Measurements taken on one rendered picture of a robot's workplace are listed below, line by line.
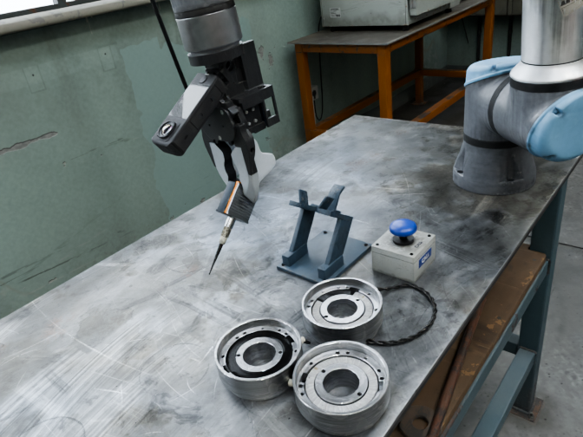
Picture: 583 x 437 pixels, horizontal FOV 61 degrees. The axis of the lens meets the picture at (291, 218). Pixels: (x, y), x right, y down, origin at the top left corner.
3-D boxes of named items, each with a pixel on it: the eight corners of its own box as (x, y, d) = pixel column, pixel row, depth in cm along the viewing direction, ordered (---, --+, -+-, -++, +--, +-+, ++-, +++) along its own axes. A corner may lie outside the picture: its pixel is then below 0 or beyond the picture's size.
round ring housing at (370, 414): (395, 370, 59) (393, 344, 57) (385, 448, 50) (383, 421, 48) (308, 361, 62) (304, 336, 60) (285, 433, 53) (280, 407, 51)
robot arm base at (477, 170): (470, 158, 107) (472, 113, 102) (546, 169, 98) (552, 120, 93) (439, 186, 98) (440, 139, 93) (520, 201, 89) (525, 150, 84)
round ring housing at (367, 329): (366, 362, 60) (364, 337, 58) (291, 341, 65) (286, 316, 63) (394, 309, 68) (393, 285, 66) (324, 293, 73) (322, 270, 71)
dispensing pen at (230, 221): (192, 267, 69) (237, 157, 71) (213, 275, 72) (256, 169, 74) (201, 270, 68) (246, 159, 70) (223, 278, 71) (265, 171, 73)
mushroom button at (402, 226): (409, 261, 73) (409, 232, 71) (385, 254, 75) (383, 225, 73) (422, 248, 76) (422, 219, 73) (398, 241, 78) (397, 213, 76)
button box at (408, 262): (414, 283, 72) (414, 256, 70) (372, 270, 77) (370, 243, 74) (439, 256, 77) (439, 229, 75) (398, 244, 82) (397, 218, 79)
